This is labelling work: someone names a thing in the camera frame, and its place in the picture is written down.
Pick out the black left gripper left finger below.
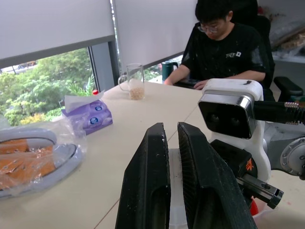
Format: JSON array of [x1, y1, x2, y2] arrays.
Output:
[[115, 122, 172, 229]]

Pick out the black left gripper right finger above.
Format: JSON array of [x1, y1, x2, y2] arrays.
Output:
[[177, 122, 258, 229]]

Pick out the clear cup with red liquid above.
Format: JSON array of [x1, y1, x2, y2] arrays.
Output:
[[248, 197, 273, 229]]

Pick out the person's left hand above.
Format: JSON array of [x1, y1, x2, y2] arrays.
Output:
[[193, 80, 210, 91]]

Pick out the purple tissue pack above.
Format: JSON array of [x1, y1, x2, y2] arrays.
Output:
[[61, 90, 114, 136]]

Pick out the grey oval tray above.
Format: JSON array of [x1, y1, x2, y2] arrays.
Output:
[[0, 127, 84, 198]]

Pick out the clear plastic bag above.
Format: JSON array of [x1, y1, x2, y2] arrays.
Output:
[[0, 115, 88, 199]]

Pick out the black keyboard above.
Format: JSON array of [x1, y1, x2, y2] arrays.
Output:
[[173, 78, 203, 90]]

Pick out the glass mug with grains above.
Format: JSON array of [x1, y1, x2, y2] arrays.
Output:
[[118, 63, 145, 101]]

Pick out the person in black t-shirt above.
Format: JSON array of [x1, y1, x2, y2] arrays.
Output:
[[163, 0, 275, 101]]

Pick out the dark green mug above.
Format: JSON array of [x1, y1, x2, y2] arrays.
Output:
[[162, 61, 180, 84]]

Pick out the orange snack packets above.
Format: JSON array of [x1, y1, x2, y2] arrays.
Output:
[[0, 139, 56, 189]]

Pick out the black office chair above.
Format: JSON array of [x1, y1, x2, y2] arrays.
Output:
[[234, 0, 305, 103]]

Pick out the narrow white roller blind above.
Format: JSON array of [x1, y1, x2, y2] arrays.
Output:
[[112, 0, 199, 69]]

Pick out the wide white roller blind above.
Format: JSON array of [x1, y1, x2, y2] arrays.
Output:
[[0, 0, 116, 69]]

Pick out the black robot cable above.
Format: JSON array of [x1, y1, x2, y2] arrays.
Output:
[[253, 100, 305, 125]]

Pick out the dark window frame post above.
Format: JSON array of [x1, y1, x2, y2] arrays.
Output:
[[88, 40, 121, 93]]

